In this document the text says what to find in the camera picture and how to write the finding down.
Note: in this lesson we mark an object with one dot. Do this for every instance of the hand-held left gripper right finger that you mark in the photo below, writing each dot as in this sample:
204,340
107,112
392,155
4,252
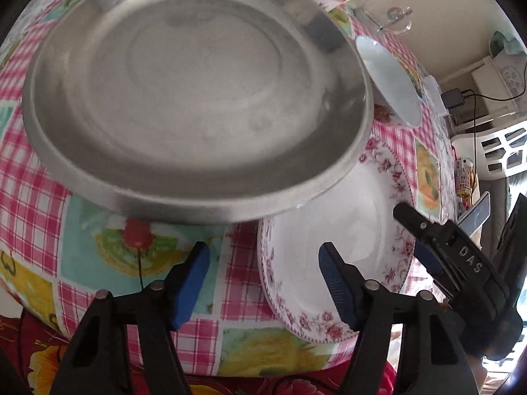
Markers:
335,279

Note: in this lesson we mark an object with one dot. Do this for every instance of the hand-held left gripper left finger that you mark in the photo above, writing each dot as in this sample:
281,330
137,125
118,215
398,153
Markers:
193,279

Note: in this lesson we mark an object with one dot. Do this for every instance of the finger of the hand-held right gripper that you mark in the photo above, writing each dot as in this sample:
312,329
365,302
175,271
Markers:
416,218
428,259

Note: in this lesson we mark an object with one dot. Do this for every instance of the white plate pink floral rim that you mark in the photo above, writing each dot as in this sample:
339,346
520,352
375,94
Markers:
362,230

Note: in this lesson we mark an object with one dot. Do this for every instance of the large stainless steel plate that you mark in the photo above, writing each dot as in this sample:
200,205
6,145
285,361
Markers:
185,90

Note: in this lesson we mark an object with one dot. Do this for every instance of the grey flat device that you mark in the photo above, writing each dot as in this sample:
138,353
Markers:
475,214

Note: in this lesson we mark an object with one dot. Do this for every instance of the small printed packet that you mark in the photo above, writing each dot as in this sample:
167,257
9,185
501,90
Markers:
464,177

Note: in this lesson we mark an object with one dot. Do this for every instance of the white plastic basket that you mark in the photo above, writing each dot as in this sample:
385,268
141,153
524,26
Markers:
494,160

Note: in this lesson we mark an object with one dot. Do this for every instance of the black power adapter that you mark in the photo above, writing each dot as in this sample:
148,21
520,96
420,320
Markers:
453,98

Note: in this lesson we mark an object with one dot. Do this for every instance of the white power strip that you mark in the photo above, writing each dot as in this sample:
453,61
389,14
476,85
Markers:
434,90

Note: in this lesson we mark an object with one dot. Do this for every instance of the small white bowl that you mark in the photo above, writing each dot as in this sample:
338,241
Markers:
389,78

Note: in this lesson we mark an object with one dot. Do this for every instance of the white wooden furniture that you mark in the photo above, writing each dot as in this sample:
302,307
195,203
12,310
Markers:
486,74

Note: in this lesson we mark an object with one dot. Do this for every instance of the pink checkered printed tablecloth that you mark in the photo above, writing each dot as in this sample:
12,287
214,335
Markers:
37,214

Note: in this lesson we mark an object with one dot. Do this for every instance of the clear glass mug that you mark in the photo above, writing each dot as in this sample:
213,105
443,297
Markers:
397,18

